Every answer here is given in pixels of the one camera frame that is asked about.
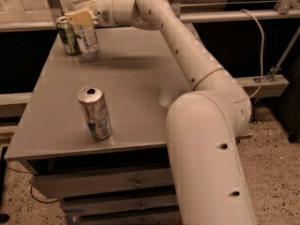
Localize metal rail frame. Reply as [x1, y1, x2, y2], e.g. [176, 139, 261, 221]
[0, 0, 299, 31]

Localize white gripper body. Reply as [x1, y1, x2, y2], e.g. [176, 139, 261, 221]
[93, 0, 116, 26]

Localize green soda can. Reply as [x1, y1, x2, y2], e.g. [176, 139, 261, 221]
[56, 16, 80, 55]

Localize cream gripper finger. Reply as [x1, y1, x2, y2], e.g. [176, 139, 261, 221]
[66, 9, 97, 25]

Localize clear blue-label plastic bottle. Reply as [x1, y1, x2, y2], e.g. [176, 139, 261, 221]
[67, 0, 99, 58]

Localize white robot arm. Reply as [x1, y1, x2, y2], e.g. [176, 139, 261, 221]
[67, 0, 257, 225]

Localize black floor cable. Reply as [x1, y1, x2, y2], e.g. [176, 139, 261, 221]
[6, 166, 61, 204]

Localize silver blue energy can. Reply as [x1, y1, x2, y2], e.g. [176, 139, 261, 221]
[78, 85, 112, 140]

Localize grey drawer cabinet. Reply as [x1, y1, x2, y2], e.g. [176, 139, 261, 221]
[5, 23, 253, 225]

